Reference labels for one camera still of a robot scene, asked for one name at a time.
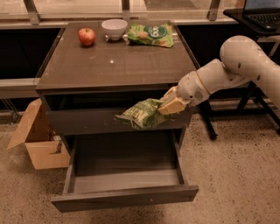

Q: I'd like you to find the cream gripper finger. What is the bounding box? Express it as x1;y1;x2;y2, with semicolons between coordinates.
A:
160;87;178;107
157;97;190;115

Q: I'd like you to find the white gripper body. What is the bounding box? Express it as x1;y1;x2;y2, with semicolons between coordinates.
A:
177;71;210;106

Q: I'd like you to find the green jalapeno chip bag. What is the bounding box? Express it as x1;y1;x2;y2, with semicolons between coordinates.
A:
115;98;172;130

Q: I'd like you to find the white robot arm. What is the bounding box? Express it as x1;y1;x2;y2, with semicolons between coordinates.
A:
158;36;280;115

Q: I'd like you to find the green chip bag with logo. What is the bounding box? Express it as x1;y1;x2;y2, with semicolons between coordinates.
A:
128;22;174;48

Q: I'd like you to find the dark grey drawer cabinet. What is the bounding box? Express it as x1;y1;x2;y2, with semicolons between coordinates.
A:
37;22;195;152

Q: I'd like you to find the open bottom drawer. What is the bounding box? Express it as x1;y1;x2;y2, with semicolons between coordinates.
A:
52;129;199;213

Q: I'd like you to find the scratched middle drawer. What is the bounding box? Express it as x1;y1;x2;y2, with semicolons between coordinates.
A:
43;88;197;136

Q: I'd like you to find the white ceramic bowl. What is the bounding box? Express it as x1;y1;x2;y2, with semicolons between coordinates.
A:
101;19;128;40

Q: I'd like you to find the black laptop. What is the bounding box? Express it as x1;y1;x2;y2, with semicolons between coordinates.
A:
242;0;280;31

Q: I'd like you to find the red apple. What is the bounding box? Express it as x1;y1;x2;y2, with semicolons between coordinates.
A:
78;28;95;46

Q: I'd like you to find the brown cardboard box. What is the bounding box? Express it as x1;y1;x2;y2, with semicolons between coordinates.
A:
8;99;70;170

